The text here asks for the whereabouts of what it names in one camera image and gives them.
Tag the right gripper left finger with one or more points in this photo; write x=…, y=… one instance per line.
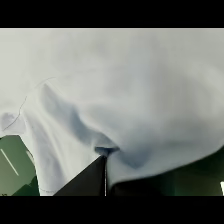
x=87, y=181

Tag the white shirt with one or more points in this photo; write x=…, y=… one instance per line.
x=133, y=86

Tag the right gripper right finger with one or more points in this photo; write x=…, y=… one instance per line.
x=140, y=188

